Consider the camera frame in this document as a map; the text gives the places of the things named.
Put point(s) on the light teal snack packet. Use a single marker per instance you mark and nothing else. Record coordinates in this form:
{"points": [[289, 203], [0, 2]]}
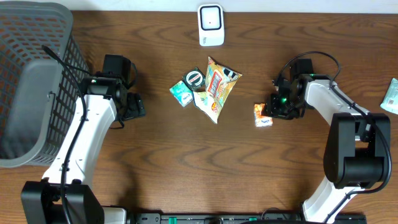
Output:
{"points": [[390, 100]]}

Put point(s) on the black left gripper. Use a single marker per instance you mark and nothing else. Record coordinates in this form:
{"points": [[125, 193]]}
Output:
{"points": [[134, 106]]}

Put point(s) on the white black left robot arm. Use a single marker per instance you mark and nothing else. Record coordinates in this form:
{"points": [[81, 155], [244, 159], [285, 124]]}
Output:
{"points": [[64, 194]]}

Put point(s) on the dark green round packet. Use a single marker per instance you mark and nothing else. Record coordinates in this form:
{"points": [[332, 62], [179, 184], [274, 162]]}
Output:
{"points": [[194, 79]]}

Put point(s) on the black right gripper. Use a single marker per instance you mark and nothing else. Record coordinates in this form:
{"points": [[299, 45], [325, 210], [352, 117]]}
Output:
{"points": [[272, 108]]}

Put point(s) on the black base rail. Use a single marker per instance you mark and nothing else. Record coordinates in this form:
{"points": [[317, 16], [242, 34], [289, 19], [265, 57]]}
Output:
{"points": [[156, 218]]}

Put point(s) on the dark grey plastic mesh basket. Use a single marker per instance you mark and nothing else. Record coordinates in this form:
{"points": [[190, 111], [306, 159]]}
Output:
{"points": [[40, 59]]}

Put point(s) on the teal white tissue packet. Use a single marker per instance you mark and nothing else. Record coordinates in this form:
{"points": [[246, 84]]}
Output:
{"points": [[182, 93]]}

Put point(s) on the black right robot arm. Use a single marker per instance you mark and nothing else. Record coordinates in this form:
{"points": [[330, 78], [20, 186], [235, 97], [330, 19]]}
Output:
{"points": [[357, 158]]}

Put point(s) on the orange snack packet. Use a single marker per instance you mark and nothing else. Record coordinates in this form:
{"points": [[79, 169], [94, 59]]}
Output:
{"points": [[260, 119]]}

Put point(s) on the yellow red snack bag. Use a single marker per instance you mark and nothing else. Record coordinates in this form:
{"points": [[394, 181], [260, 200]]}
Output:
{"points": [[219, 82]]}

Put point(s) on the white barcode scanner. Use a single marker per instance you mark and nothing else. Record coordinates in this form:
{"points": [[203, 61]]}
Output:
{"points": [[210, 25]]}

